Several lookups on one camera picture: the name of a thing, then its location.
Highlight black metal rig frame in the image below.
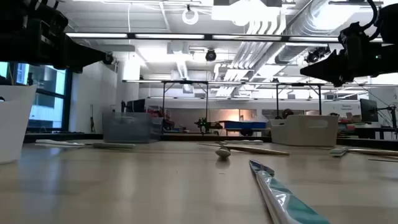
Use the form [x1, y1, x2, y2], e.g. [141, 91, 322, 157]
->
[275, 82, 323, 116]
[160, 80, 210, 125]

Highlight grey translucent plastic bin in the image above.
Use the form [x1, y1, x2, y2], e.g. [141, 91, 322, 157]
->
[102, 111, 164, 144]

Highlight black aluminium table frame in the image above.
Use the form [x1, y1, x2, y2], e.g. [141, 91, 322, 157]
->
[24, 133, 398, 149]

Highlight silver round ceiling duct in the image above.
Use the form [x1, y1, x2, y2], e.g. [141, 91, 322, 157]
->
[274, 0, 346, 65]

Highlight blue cart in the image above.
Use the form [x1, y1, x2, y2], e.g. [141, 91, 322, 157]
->
[223, 120, 268, 137]

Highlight wooden chopstick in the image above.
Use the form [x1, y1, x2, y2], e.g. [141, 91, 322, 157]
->
[197, 142, 290, 156]

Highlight white hanging ring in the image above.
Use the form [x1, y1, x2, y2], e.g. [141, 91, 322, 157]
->
[182, 4, 200, 26]

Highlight black computer monitor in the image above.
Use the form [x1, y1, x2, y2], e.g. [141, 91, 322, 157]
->
[359, 98, 379, 123]
[125, 98, 146, 113]

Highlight small black green-lit robot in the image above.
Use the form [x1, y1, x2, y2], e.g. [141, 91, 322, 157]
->
[195, 117, 223, 135]

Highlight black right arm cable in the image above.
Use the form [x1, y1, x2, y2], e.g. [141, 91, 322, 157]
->
[360, 0, 379, 32]

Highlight long ceiling light strip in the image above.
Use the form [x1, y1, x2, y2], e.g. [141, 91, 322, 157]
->
[65, 32, 384, 43]

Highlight black framed window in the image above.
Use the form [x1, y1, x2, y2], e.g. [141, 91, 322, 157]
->
[0, 61, 73, 131]

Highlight gold knife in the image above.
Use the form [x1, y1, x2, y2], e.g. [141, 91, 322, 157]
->
[328, 146, 398, 157]

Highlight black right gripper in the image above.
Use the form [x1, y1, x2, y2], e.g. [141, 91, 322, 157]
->
[300, 22, 398, 88]

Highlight white plastic bin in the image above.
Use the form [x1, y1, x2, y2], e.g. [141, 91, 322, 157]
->
[0, 84, 38, 165]
[269, 114, 340, 147]

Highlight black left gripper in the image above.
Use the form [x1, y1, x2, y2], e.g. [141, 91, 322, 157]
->
[0, 0, 108, 74]

